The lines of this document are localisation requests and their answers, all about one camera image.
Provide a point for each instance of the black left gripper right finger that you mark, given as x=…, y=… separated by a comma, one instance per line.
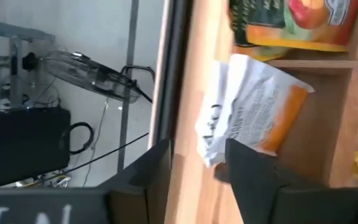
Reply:
x=253, y=186

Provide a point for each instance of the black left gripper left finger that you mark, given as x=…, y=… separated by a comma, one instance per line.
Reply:
x=148, y=186

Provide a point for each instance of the white orange tea packet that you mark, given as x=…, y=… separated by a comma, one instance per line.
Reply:
x=253, y=102

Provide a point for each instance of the orange black tea packet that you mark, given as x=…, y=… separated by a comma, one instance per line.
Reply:
x=259, y=55
x=291, y=34

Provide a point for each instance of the wooden tea organizer box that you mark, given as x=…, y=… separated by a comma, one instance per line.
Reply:
x=315, y=130

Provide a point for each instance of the black computer box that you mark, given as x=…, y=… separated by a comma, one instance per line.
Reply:
x=30, y=146

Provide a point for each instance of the black floor fan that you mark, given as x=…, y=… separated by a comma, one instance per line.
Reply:
x=89, y=76

